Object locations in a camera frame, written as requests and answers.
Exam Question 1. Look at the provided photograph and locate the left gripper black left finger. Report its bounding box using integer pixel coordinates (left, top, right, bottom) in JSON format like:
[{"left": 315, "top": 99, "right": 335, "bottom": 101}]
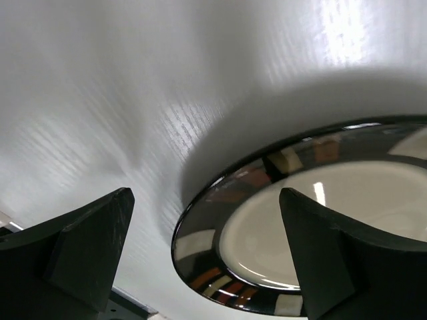
[{"left": 1, "top": 187, "right": 135, "bottom": 319}]

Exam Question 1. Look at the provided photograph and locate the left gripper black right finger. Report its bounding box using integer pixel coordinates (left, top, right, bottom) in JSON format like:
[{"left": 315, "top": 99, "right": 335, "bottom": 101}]
[{"left": 279, "top": 188, "right": 426, "bottom": 319}]

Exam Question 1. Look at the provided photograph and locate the cream plate checkered rim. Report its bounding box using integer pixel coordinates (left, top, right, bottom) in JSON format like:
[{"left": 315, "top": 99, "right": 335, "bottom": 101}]
[{"left": 171, "top": 116, "right": 426, "bottom": 318}]

